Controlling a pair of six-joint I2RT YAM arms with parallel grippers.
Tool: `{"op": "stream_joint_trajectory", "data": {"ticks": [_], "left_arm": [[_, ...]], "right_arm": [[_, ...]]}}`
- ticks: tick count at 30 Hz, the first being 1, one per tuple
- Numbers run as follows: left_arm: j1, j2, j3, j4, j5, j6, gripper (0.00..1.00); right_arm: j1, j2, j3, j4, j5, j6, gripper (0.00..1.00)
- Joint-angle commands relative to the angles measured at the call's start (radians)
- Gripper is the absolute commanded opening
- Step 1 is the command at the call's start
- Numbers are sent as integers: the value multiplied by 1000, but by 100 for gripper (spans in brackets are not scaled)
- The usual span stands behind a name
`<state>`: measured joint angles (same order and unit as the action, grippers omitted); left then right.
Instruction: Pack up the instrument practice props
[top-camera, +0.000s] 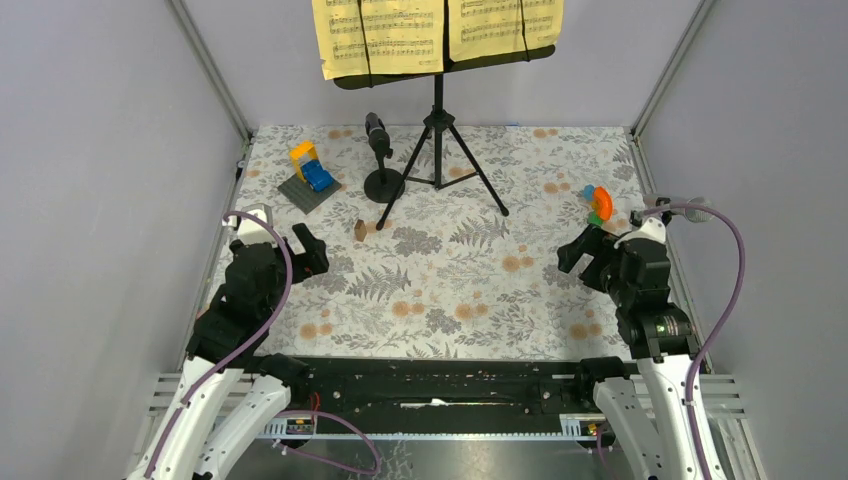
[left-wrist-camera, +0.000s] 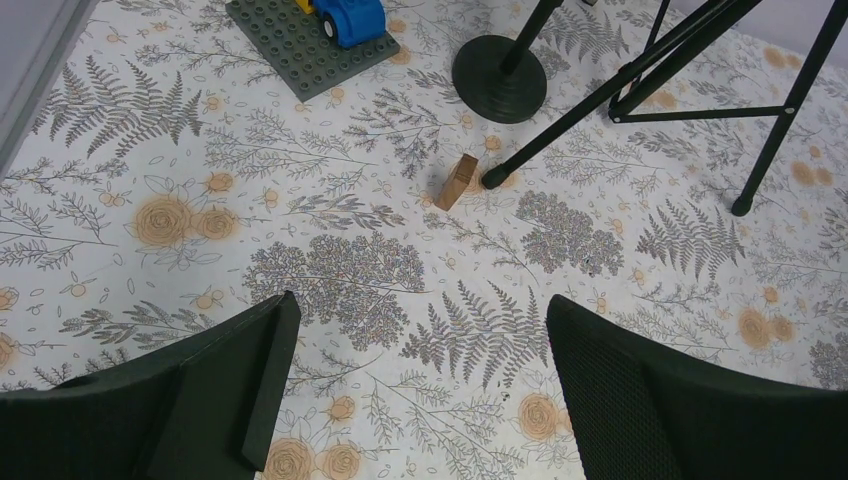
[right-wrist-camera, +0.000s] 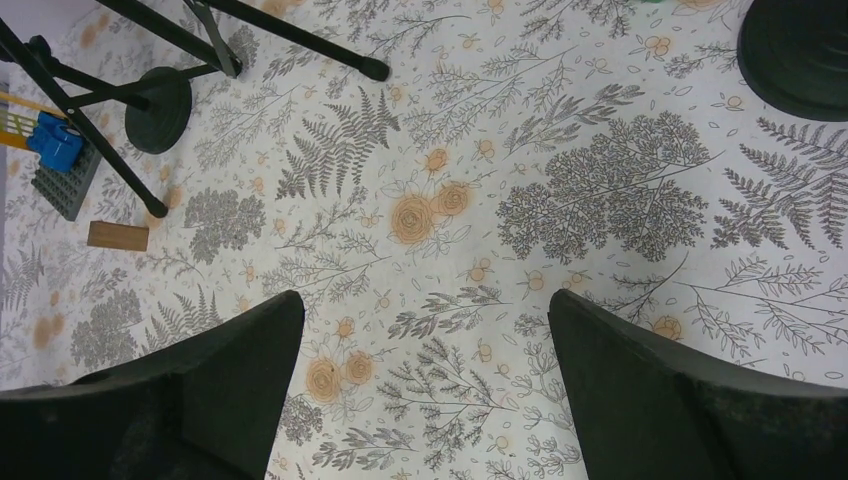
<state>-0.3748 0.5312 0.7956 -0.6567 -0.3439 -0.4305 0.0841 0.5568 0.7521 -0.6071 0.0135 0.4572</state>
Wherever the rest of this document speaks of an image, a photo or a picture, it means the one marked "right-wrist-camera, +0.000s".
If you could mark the black left microphone stand base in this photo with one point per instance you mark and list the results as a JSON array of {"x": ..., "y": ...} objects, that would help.
[{"x": 159, "y": 126}]

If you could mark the grey building block baseplate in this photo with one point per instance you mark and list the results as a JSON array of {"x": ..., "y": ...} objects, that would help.
[{"x": 65, "y": 192}]

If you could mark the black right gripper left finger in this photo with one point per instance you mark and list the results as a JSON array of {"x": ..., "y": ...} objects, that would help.
[{"x": 207, "y": 407}]

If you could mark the black microphone stand base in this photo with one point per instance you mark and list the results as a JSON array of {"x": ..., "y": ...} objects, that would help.
[
  {"x": 159, "y": 126},
  {"x": 793, "y": 56}
]

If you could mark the floral patterned table cloth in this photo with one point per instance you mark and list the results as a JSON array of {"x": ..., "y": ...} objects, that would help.
[{"x": 610, "y": 148}]

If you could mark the small wooden block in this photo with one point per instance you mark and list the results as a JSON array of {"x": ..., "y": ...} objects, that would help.
[{"x": 116, "y": 236}]

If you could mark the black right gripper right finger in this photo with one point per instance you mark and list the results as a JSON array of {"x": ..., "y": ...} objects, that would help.
[{"x": 646, "y": 407}]

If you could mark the yellow toy block frame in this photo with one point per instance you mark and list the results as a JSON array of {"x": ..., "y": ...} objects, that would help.
[{"x": 15, "y": 128}]

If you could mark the black tripod music stand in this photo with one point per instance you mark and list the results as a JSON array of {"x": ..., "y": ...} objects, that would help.
[{"x": 71, "y": 90}]

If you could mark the blue toy block car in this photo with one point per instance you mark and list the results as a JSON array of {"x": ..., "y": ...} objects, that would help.
[{"x": 56, "y": 141}]

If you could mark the black right microphone stand base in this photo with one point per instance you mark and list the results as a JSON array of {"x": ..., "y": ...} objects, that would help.
[{"x": 793, "y": 56}]

